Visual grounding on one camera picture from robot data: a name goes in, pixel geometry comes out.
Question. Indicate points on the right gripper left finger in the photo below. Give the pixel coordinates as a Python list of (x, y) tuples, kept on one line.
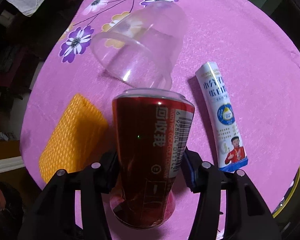
[(70, 206)]

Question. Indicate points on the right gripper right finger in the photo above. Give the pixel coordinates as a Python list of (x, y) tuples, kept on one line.
[(247, 215)]

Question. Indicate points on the white blue tube package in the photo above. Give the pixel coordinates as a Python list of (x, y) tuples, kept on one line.
[(231, 154)]

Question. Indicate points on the orange foam net sleeve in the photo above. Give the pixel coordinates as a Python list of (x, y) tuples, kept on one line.
[(79, 139)]

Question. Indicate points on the red soda can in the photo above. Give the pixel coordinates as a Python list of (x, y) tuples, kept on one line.
[(152, 127)]

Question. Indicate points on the yellow rimmed trash bin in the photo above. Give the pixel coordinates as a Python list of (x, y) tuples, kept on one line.
[(285, 200)]

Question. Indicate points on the clear plastic cup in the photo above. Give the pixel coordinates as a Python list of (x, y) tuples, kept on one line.
[(141, 50)]

